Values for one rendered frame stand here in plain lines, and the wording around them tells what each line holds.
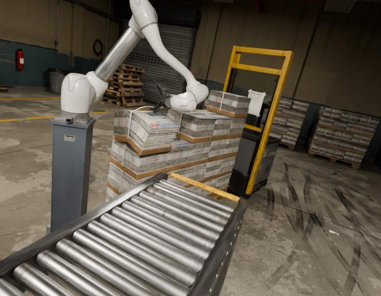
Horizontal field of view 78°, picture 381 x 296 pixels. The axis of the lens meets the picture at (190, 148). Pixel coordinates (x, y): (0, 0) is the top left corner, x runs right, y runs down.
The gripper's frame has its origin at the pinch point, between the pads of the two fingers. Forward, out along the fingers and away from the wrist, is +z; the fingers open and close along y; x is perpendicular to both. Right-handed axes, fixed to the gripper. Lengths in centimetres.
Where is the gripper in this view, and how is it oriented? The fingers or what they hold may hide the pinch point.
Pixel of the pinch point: (149, 97)
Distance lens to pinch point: 174.4
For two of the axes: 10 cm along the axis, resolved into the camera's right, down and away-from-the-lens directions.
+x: 6.5, -0.9, 7.6
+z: -7.5, -2.6, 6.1
